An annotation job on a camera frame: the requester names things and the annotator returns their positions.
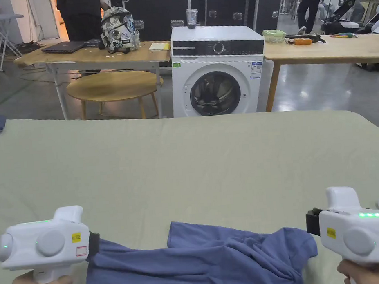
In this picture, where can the blue shirt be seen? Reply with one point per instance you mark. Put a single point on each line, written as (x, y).
(193, 269)

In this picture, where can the white washing machine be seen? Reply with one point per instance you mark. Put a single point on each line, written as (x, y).
(217, 80)

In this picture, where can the person's right hand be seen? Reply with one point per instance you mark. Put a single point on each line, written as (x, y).
(377, 273)

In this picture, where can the bed with pale green sheet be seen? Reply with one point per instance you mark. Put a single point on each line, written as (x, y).
(178, 165)

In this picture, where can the black flight case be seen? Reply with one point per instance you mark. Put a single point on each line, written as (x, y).
(159, 6)

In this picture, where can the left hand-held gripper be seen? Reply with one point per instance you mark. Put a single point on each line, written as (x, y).
(27, 246)

